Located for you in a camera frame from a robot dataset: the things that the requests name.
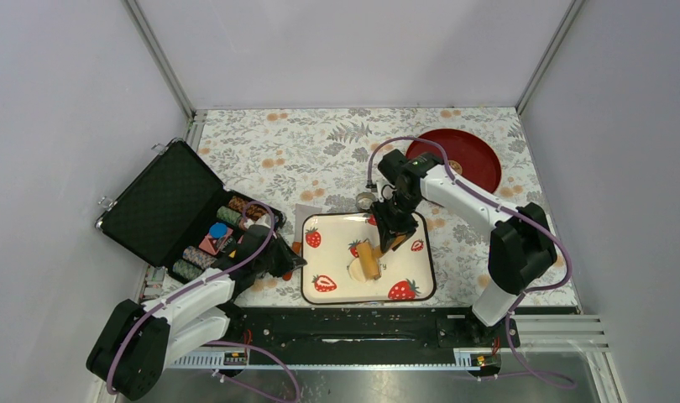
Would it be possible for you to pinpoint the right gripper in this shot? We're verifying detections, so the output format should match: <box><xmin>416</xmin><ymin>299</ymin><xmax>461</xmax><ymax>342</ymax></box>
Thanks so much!
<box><xmin>372</xmin><ymin>191</ymin><xmax>423</xmax><ymax>254</ymax></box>

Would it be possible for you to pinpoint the wooden dough roller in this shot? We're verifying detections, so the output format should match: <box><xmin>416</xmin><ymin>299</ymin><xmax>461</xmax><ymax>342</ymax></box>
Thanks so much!
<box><xmin>357</xmin><ymin>241</ymin><xmax>387</xmax><ymax>280</ymax></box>

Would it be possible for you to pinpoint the white dough ball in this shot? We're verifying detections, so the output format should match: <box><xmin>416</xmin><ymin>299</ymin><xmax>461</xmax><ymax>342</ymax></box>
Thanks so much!
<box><xmin>348</xmin><ymin>258</ymin><xmax>382</xmax><ymax>283</ymax></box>

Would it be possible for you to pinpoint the strawberry print tray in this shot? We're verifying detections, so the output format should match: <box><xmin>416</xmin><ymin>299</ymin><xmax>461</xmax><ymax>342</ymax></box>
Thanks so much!
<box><xmin>301</xmin><ymin>213</ymin><xmax>437</xmax><ymax>305</ymax></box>

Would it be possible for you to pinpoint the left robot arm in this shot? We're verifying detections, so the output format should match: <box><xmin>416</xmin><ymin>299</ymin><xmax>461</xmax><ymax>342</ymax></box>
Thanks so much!
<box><xmin>86</xmin><ymin>226</ymin><xmax>275</xmax><ymax>400</ymax></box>

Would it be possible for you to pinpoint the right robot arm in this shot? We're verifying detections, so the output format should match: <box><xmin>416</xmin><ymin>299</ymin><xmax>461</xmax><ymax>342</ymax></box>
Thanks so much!
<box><xmin>370</xmin><ymin>150</ymin><xmax>557</xmax><ymax>346</ymax></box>

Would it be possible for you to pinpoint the blue poker chip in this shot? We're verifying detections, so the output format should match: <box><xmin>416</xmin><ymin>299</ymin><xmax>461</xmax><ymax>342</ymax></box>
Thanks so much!
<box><xmin>208</xmin><ymin>222</ymin><xmax>228</xmax><ymax>239</ymax></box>

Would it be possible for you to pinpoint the red round lacquer tray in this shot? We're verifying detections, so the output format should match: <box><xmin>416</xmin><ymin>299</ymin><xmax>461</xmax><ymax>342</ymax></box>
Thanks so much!
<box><xmin>419</xmin><ymin>128</ymin><xmax>502</xmax><ymax>193</ymax></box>

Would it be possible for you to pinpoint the black poker chip case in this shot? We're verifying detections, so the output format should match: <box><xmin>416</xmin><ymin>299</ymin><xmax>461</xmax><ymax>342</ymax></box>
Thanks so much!
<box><xmin>96</xmin><ymin>140</ymin><xmax>268</xmax><ymax>283</ymax></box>

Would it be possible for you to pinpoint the metal ring cutter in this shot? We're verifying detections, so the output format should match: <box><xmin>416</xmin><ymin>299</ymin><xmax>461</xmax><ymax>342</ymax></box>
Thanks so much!
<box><xmin>355</xmin><ymin>192</ymin><xmax>377</xmax><ymax>212</ymax></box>

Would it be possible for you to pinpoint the scraper with wooden handle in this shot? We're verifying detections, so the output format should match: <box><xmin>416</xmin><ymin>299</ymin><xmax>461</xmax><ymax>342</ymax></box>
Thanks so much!
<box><xmin>282</xmin><ymin>203</ymin><xmax>322</xmax><ymax>281</ymax></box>

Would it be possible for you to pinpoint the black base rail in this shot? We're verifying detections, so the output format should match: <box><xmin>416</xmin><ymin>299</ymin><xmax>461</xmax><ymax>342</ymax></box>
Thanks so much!
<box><xmin>223</xmin><ymin>307</ymin><xmax>520</xmax><ymax>368</ymax></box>

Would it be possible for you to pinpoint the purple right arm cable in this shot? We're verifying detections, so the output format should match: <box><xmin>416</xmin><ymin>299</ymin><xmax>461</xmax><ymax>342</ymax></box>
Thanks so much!
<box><xmin>366</xmin><ymin>136</ymin><xmax>575</xmax><ymax>312</ymax></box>

